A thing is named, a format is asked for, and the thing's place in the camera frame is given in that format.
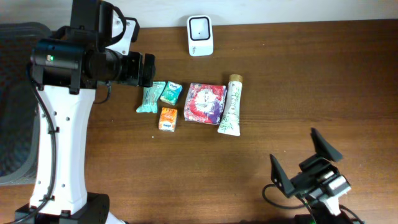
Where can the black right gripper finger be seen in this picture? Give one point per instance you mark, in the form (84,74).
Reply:
(280,179)
(324,148)

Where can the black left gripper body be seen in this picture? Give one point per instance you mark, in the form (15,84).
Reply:
(130,66)

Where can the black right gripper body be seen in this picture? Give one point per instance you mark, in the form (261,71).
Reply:
(308,168)

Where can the mint toilet tissue wipes pack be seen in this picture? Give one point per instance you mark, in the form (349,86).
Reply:
(150,98)

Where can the teal tissue pack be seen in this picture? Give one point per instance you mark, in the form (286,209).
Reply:
(171,93)

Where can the orange tissue pack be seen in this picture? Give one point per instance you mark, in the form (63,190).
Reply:
(168,119)

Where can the white tube with cork cap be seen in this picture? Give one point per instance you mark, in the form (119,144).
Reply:
(230,122)

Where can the red purple floral tissue pack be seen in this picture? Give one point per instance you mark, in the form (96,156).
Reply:
(204,103)

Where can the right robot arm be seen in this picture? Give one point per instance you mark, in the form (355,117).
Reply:
(328,210)

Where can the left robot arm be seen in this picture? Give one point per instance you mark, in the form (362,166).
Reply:
(65,71)

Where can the white barcode scanner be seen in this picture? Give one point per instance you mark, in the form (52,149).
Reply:
(200,36)

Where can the grey plastic mesh basket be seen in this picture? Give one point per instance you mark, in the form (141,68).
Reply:
(20,122)

